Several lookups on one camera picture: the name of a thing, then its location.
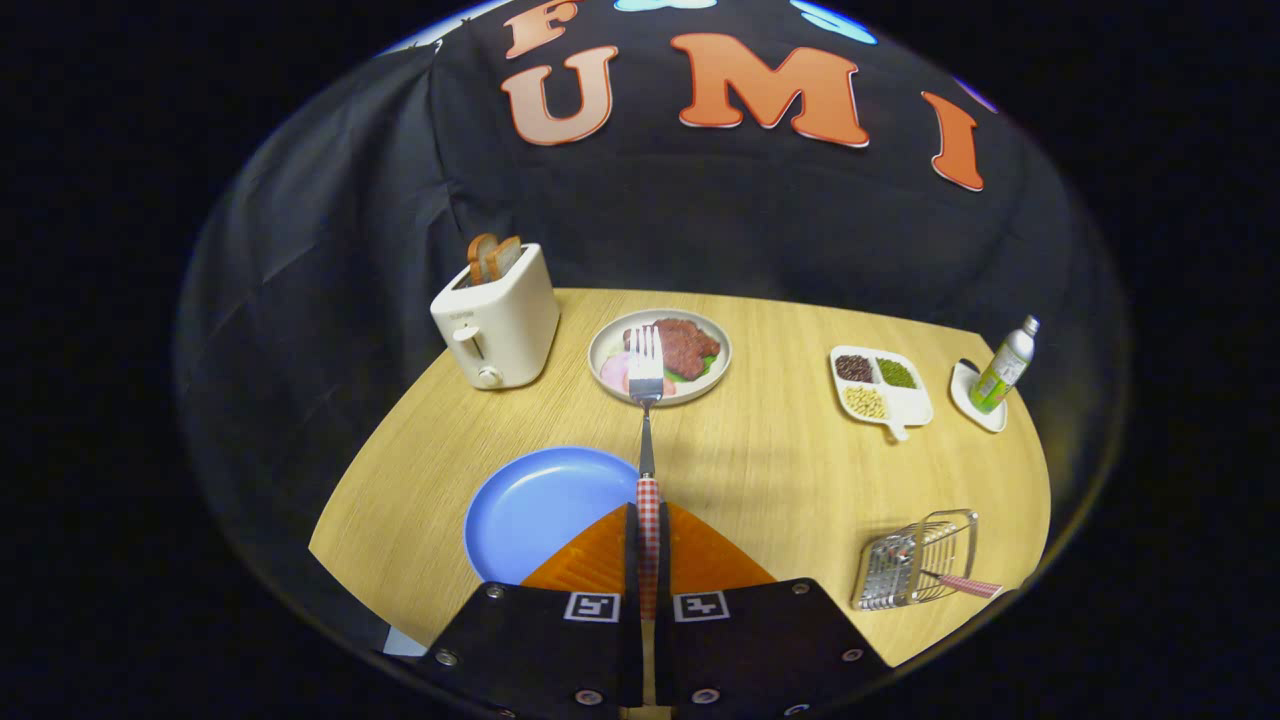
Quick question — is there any silver bottle with green label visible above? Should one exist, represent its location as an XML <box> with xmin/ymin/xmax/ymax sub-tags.
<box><xmin>968</xmin><ymin>315</ymin><xmax>1041</xmax><ymax>415</ymax></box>

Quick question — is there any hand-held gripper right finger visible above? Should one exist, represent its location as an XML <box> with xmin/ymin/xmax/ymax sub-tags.
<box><xmin>655</xmin><ymin>500</ymin><xmax>893</xmax><ymax>716</ymax></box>

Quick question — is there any white oval food plate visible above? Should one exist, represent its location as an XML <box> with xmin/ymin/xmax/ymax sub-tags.
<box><xmin>587</xmin><ymin>308</ymin><xmax>733</xmax><ymax>408</ymax></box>

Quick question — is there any white toaster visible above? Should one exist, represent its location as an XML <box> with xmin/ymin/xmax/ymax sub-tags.
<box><xmin>430</xmin><ymin>243</ymin><xmax>561</xmax><ymax>391</ymax></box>

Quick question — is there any small white saucer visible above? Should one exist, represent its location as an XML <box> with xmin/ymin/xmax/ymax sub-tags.
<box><xmin>949</xmin><ymin>359</ymin><xmax>1009</xmax><ymax>434</ymax></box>

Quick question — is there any fork with checked red handle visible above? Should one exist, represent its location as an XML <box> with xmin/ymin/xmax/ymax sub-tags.
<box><xmin>627</xmin><ymin>325</ymin><xmax>666</xmax><ymax>621</ymax></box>

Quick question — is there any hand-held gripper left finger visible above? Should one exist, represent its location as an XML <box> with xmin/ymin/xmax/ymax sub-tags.
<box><xmin>415</xmin><ymin>502</ymin><xmax>643</xmax><ymax>716</ymax></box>

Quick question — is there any brown grilled meat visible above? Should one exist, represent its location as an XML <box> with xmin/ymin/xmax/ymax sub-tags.
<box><xmin>622</xmin><ymin>317</ymin><xmax>722</xmax><ymax>382</ymax></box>

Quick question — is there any metal wire cutlery basket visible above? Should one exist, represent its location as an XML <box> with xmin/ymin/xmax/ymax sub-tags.
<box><xmin>851</xmin><ymin>508</ymin><xmax>981</xmax><ymax>612</ymax></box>

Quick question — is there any white divided bean dish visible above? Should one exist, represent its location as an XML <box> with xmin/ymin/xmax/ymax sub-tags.
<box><xmin>829</xmin><ymin>345</ymin><xmax>935</xmax><ymax>442</ymax></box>

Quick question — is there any spoon with checked red handle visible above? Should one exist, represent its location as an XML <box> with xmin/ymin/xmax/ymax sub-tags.
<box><xmin>875</xmin><ymin>535</ymin><xmax>1004</xmax><ymax>600</ymax></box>

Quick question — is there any blue round plate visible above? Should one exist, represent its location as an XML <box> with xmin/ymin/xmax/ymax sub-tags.
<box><xmin>463</xmin><ymin>446</ymin><xmax>641</xmax><ymax>586</ymax></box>

